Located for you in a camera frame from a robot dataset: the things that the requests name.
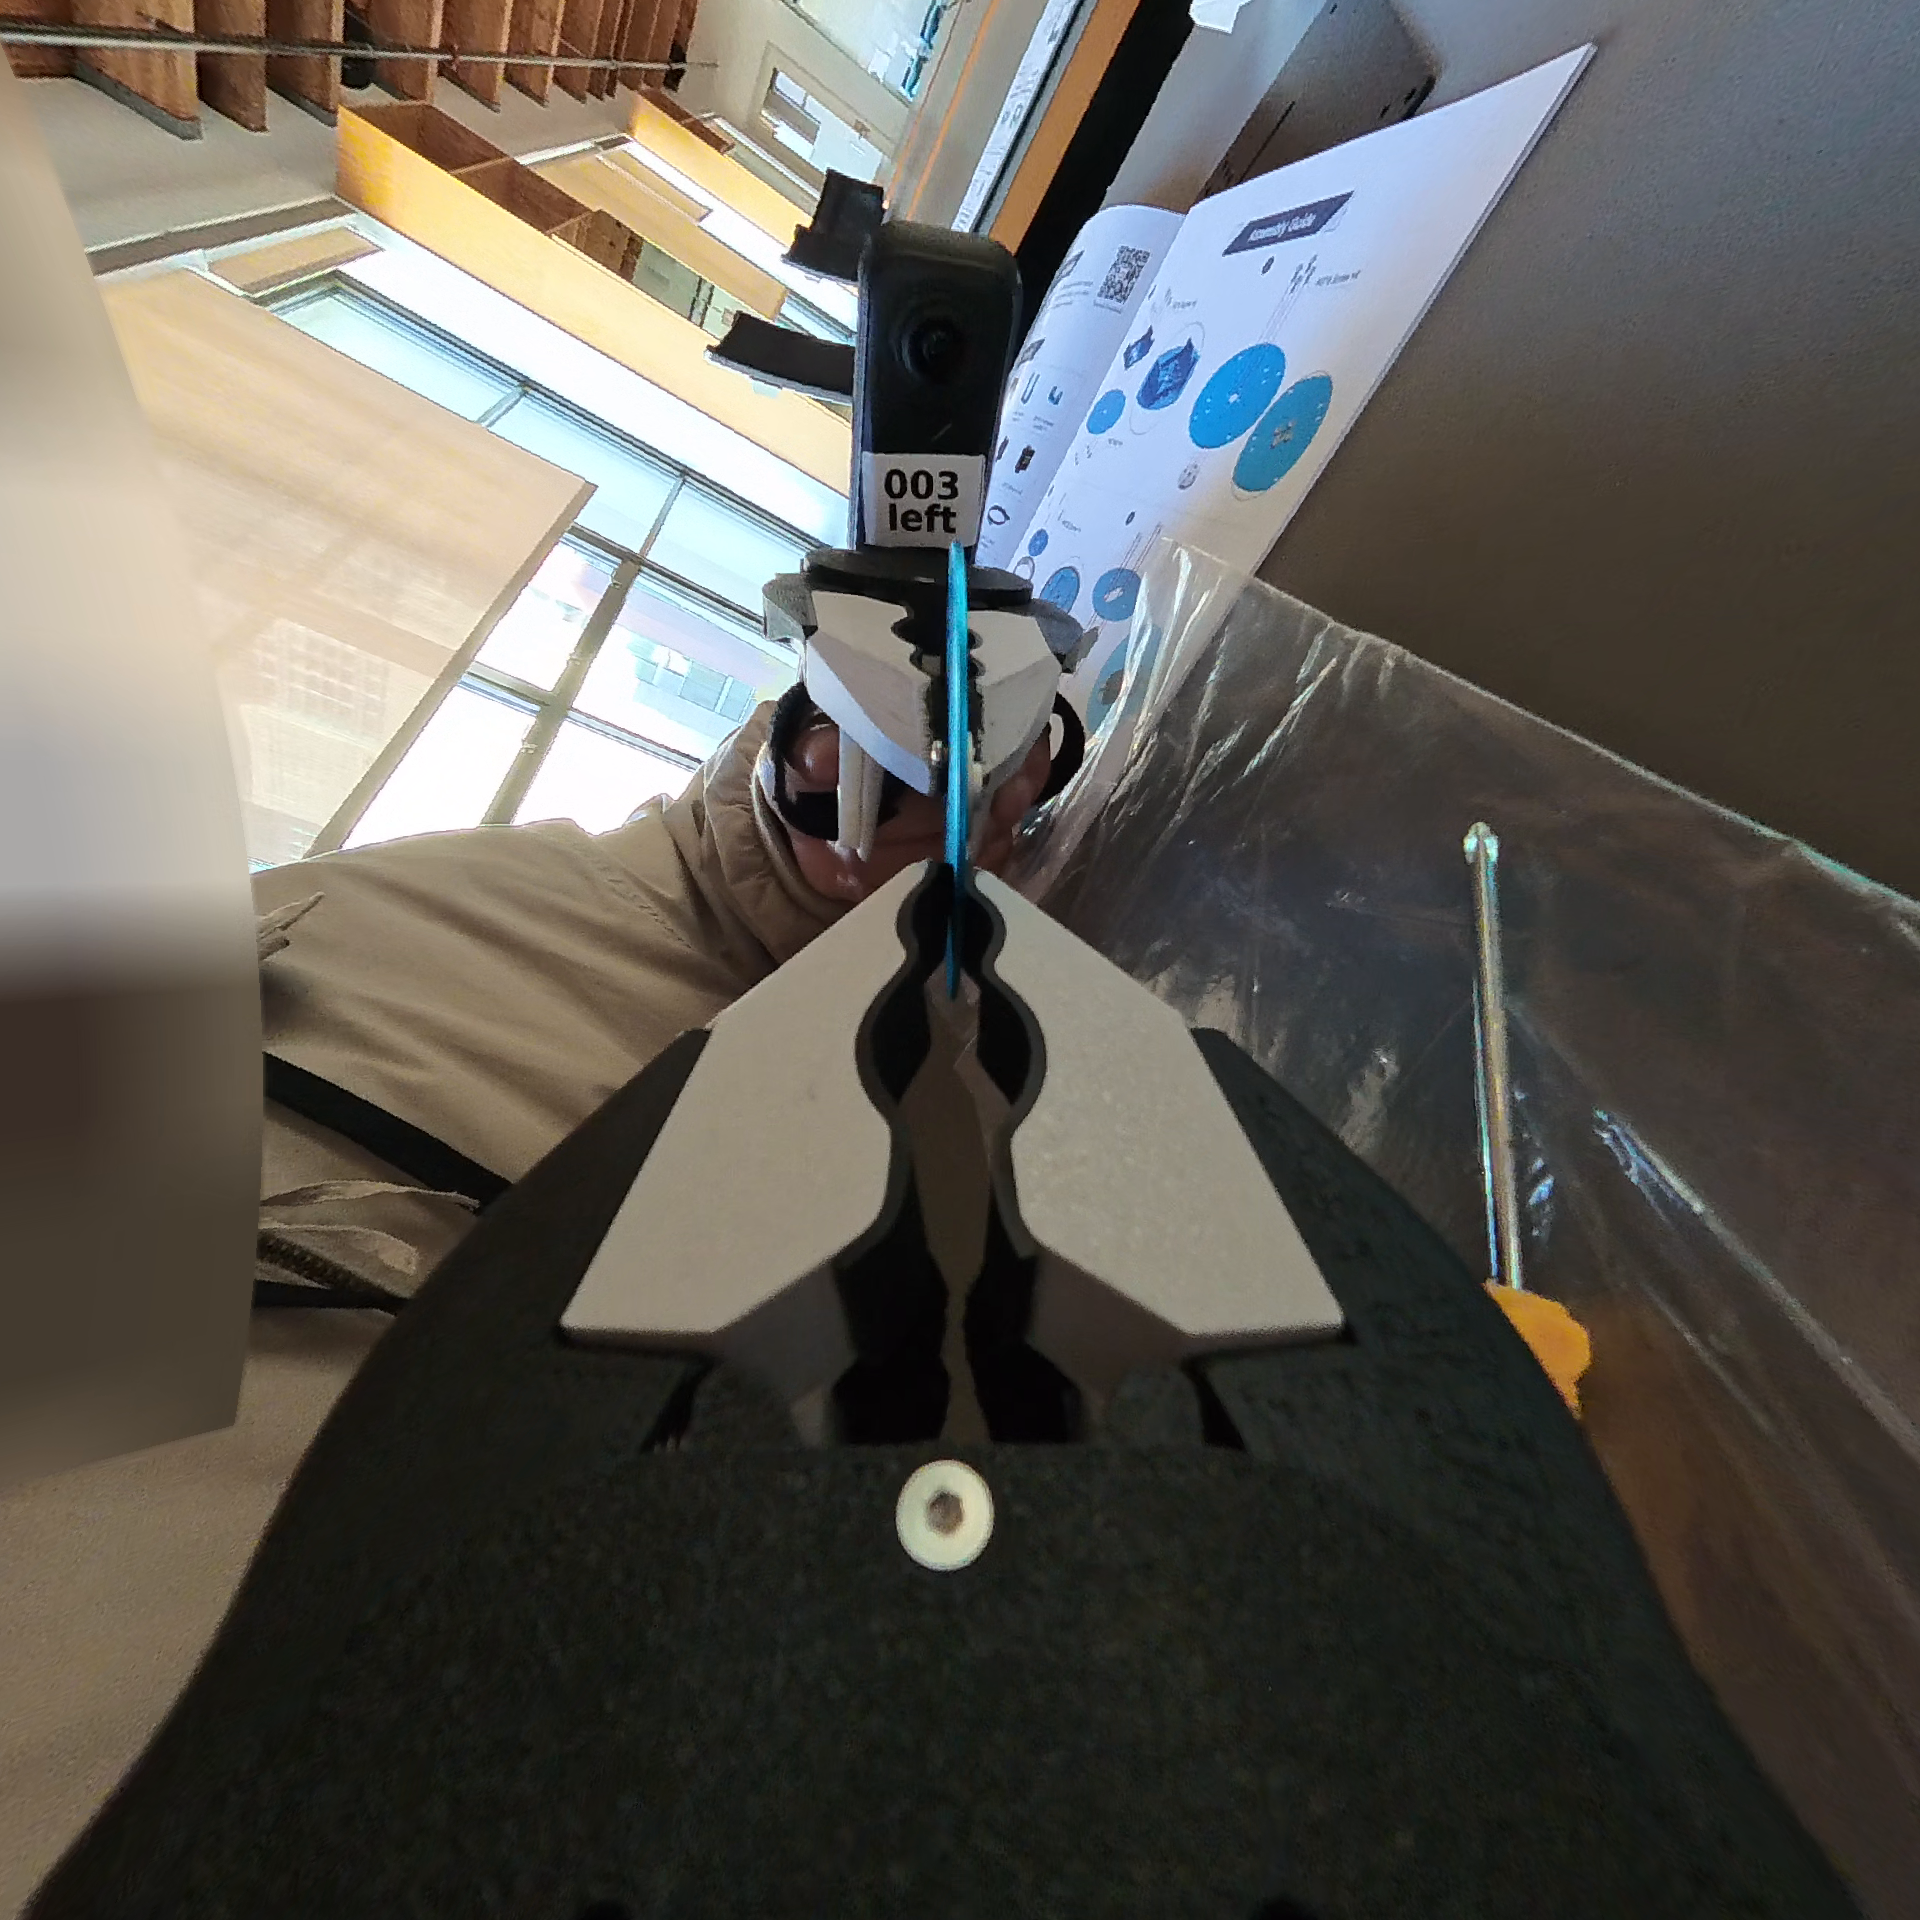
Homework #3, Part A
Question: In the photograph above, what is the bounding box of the person's left forearm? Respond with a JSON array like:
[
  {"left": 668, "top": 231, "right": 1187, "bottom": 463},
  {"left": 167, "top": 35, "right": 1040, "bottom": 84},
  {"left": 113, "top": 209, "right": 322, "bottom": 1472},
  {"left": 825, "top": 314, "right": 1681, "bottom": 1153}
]
[{"left": 645, "top": 727, "right": 843, "bottom": 1022}]

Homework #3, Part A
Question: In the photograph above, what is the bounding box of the orange-handled screwdriver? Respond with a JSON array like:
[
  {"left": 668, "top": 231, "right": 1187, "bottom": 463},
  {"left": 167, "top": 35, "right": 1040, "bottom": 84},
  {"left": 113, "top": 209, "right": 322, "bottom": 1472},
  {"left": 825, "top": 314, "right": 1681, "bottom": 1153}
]
[{"left": 1463, "top": 821, "right": 1590, "bottom": 1419}]

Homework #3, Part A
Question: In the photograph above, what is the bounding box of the large grid window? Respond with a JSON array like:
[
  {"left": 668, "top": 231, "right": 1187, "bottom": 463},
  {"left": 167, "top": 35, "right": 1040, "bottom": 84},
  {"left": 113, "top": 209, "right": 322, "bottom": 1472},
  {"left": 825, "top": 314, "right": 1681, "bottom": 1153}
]
[{"left": 268, "top": 277, "right": 849, "bottom": 850}]

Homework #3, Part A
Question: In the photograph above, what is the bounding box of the long wood-edged table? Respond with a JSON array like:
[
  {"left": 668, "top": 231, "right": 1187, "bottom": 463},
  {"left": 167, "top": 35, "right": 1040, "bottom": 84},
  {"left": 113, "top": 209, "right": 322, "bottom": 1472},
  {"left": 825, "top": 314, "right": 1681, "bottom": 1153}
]
[{"left": 884, "top": 0, "right": 1148, "bottom": 261}]

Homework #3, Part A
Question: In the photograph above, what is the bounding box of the long metal ceiling pipe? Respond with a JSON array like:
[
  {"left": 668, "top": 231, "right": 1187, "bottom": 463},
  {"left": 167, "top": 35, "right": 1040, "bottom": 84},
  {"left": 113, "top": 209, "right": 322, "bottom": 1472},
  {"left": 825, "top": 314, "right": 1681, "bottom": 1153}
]
[{"left": 0, "top": 34, "right": 721, "bottom": 77}]

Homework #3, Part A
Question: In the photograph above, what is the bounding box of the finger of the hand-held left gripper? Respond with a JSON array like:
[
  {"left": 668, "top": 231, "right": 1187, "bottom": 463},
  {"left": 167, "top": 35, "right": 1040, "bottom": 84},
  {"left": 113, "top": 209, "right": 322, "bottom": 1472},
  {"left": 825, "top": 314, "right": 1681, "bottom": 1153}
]
[
  {"left": 804, "top": 598, "right": 949, "bottom": 791},
  {"left": 967, "top": 608, "right": 1057, "bottom": 788}
]

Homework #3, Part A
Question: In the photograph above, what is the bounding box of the person's left hand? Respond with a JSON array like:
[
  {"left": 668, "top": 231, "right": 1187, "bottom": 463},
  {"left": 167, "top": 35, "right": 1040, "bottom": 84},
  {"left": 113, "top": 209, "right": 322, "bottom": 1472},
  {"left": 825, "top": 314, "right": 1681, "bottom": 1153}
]
[{"left": 781, "top": 723, "right": 1054, "bottom": 909}]

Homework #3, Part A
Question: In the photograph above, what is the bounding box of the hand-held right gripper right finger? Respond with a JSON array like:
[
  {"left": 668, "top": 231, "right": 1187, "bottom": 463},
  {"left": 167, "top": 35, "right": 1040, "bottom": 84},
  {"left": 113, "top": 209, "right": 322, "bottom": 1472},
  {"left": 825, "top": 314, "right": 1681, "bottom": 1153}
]
[{"left": 967, "top": 874, "right": 1346, "bottom": 1428}]

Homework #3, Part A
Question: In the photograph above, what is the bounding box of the tan roller blind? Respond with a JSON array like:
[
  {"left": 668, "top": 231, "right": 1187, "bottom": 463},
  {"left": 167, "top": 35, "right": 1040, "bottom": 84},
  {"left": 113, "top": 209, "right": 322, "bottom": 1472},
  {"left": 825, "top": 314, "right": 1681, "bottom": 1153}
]
[{"left": 98, "top": 268, "right": 600, "bottom": 874}]

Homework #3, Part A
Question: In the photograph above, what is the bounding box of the black metal plate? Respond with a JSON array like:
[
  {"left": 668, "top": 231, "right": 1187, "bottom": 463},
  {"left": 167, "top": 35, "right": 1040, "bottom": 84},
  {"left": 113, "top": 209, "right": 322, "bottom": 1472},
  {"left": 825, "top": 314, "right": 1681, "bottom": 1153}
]
[{"left": 1186, "top": 0, "right": 1443, "bottom": 202}]

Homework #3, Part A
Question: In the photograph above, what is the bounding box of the black monitor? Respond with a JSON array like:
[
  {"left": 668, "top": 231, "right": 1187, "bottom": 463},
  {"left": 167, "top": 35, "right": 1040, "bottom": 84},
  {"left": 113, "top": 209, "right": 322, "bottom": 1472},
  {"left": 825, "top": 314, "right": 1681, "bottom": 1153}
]
[
  {"left": 783, "top": 168, "right": 887, "bottom": 283},
  {"left": 703, "top": 314, "right": 858, "bottom": 404}
]

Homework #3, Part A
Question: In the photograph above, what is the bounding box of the blue round metal plate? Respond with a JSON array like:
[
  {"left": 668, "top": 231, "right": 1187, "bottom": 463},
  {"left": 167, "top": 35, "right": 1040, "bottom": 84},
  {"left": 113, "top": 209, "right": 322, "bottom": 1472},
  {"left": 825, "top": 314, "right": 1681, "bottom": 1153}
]
[{"left": 933, "top": 542, "right": 978, "bottom": 1001}]

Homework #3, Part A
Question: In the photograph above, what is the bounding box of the clear plastic bag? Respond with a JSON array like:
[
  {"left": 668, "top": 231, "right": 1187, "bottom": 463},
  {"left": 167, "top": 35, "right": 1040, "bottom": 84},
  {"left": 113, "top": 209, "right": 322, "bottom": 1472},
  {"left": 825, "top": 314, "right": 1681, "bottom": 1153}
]
[{"left": 1019, "top": 533, "right": 1920, "bottom": 1804}]

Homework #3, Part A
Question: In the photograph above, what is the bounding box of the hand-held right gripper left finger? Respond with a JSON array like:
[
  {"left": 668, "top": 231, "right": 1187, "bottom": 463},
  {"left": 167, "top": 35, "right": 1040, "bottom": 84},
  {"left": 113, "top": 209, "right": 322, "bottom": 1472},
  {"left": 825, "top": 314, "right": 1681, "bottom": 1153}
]
[{"left": 559, "top": 862, "right": 937, "bottom": 1442}]

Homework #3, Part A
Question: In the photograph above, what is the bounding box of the white instruction booklet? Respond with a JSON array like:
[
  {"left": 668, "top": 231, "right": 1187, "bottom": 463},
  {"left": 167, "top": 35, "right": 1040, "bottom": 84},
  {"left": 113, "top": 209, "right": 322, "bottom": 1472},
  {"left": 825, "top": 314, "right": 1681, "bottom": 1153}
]
[{"left": 960, "top": 47, "right": 1599, "bottom": 783}]

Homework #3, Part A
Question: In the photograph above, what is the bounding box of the black strap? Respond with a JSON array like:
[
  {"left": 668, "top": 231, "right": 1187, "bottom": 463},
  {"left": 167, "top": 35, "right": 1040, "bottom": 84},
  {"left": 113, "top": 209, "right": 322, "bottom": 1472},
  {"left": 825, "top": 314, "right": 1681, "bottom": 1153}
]
[{"left": 260, "top": 1048, "right": 511, "bottom": 1205}]

